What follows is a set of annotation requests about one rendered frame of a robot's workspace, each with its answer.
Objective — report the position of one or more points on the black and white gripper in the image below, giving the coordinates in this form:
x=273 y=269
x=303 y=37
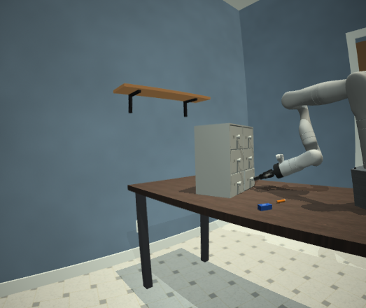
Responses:
x=270 y=173

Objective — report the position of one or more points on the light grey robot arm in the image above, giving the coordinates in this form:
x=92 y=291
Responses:
x=353 y=88

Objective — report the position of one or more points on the grey small chest of drawers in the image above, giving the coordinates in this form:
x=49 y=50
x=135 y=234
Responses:
x=213 y=159

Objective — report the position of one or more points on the blue rectangular block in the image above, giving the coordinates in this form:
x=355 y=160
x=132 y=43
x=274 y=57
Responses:
x=264 y=207

